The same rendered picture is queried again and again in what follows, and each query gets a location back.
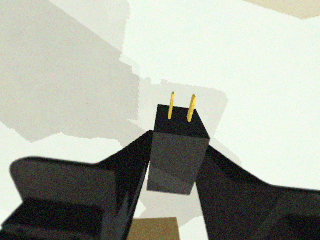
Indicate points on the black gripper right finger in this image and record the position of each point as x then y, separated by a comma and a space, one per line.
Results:
237, 205

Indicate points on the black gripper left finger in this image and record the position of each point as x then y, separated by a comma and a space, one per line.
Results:
114, 183

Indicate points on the black two-prong plug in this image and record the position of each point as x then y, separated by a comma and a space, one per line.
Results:
179, 144

